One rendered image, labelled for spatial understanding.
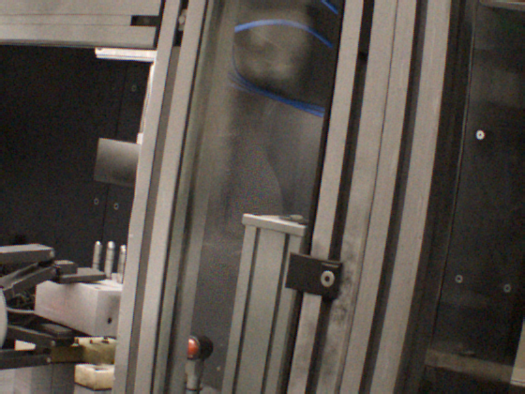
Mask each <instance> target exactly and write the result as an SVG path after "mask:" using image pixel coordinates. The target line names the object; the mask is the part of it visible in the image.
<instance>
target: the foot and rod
mask: <svg viewBox="0 0 525 394"><path fill-rule="evenodd" d="M154 66H155V63H153V62H150V68H149V73H148V80H147V85H146V87H145V92H144V99H143V105H142V117H141V123H140V129H139V136H138V142H130V141H126V142H123V141H116V140H109V139H101V138H100V139H99V144H98V150H97V162H96V169H95V175H94V180H96V181H101V182H105V183H110V184H114V185H118V186H123V187H127V188H135V185H136V174H137V167H138V160H139V155H140V148H141V141H142V137H143V130H144V123H145V117H146V111H147V106H148V100H149V97H150V90H151V82H152V73H153V68H154Z"/></svg>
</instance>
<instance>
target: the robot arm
mask: <svg viewBox="0 0 525 394"><path fill-rule="evenodd" d="M54 257H55V250H54V249H53V248H50V247H47V246H43V245H40V244H32V245H22V246H15V245H14V246H6V247H0V264H2V265H5V264H19V263H27V262H38V263H34V264H32V265H30V266H28V267H26V268H22V269H20V270H18V271H16V272H14V273H13V272H12V273H10V274H9V275H7V276H5V277H2V278H0V349H1V347H2V346H3V343H4V341H5V339H9V340H16V341H22V342H25V343H31V344H34V345H35V348H31V349H27V350H25V349H22V350H17V351H16V350H12V351H3V352H0V371H1V370H9V369H13V370H14V369H18V368H21V369H22V368H26V367H28V368H31V367H35V366H37V367H39V366H44V365H46V366H48V365H50V363H51V362H52V357H51V356H50V354H51V350H52V349H53V347H55V346H56V347H60V346H66V345H67V346H71V345H73V343H75V337H84V336H90V334H87V333H85V332H82V331H80V330H77V329H74V328H72V327H69V326H65V325H62V324H60V323H59V324H46V325H40V329H39V331H37V330H31V329H26V328H22V327H17V326H14V325H10V324H8V309H7V305H6V301H9V300H10V299H12V298H13V297H14V296H15V295H16V294H18V293H22V292H23V291H25V290H27V289H29V288H33V287H35V286H36V285H39V284H41V283H43V282H45V281H47V280H49V281H52V282H55V283H58V284H63V285H64V284H71V283H77V282H91V281H99V280H106V273H104V272H101V271H97V270H95V269H91V268H78V265H77V264H74V263H72V262H69V261H55V260H54V259H53V258H54ZM41 332H42V333H41Z"/></svg>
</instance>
